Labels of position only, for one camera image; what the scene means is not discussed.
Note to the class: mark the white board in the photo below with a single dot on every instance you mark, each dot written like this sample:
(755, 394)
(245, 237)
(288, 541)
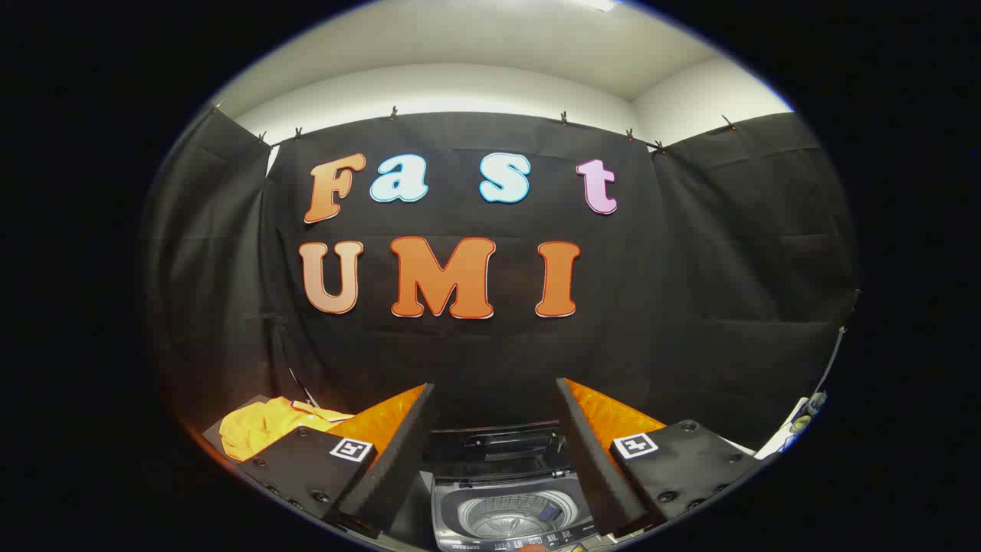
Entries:
(778, 441)

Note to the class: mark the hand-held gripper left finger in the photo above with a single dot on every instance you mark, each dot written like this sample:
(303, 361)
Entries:
(398, 460)

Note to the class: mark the grey board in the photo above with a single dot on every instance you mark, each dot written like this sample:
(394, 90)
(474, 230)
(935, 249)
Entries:
(237, 408)

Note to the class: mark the yellow shirt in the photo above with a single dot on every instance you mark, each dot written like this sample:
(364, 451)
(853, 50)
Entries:
(257, 429)

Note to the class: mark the black backdrop cloth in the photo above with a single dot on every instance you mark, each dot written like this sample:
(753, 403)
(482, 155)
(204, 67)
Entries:
(674, 307)

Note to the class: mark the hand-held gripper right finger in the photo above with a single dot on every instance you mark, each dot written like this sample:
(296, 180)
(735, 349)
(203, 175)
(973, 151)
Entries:
(590, 460)

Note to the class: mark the grey washing machine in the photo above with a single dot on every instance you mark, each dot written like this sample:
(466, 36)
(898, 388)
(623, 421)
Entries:
(506, 514)

